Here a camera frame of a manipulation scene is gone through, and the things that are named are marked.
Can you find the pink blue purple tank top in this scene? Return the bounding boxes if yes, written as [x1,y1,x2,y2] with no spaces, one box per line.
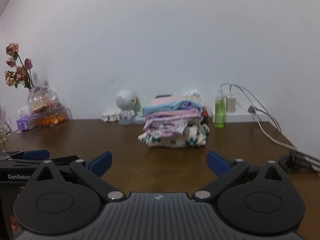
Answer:
[142,96,202,115]

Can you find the person left hand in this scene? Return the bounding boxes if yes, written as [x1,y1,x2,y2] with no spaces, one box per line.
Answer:
[10,187,23,231]

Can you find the purple tissue box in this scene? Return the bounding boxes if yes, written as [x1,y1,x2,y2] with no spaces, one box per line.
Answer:
[16,106,32,131]

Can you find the plastic box of oranges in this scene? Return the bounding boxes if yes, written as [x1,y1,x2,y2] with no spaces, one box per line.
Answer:
[35,109,69,127]

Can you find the plastic bag of snacks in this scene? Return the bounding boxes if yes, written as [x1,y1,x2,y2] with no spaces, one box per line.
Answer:
[28,86,61,115]

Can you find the pink artificial flowers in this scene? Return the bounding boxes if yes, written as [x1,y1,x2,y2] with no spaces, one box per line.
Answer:
[4,43,34,89]

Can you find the white power strip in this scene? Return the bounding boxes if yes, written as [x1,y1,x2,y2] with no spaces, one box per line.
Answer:
[212,109,269,123]

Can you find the white floral folded cloth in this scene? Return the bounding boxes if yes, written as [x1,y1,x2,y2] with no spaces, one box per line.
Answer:
[138,123,210,148]

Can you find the white charger plug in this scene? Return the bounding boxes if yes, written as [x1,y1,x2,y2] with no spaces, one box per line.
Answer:
[226,94,236,113]

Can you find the green spray bottle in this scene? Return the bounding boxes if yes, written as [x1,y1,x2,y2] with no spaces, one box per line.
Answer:
[214,88,225,128]

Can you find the white astronaut figurine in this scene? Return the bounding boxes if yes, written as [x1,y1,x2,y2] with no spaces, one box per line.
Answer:
[116,90,137,125]

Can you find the small black box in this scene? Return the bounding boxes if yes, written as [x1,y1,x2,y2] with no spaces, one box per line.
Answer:
[155,94,171,99]

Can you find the white charger cables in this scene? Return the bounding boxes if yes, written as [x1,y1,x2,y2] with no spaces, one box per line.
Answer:
[220,83,320,160]

